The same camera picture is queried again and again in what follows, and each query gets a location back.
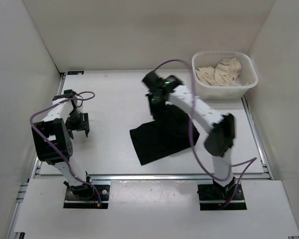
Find black trousers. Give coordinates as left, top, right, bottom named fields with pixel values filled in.
left=130, top=105, right=190, bottom=166

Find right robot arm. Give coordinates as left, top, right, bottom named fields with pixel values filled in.
left=142, top=71, right=236, bottom=199

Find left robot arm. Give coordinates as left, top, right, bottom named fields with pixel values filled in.
left=30, top=90, right=96, bottom=200

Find beige trousers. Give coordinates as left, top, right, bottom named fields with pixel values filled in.
left=195, top=58, right=242, bottom=87

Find dark blue label sticker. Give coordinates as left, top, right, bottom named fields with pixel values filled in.
left=67, top=71, right=84, bottom=75

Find white plastic laundry basket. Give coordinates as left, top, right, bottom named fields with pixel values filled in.
left=191, top=51, right=258, bottom=100

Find white front cover board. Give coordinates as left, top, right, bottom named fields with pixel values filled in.
left=15, top=179, right=299, bottom=239

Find front aluminium rail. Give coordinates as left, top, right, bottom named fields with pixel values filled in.
left=34, top=173, right=271, bottom=181

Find left aluminium rail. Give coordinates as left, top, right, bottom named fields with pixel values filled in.
left=4, top=72, right=66, bottom=239

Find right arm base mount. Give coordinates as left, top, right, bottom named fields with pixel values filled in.
left=197, top=184, right=247, bottom=211

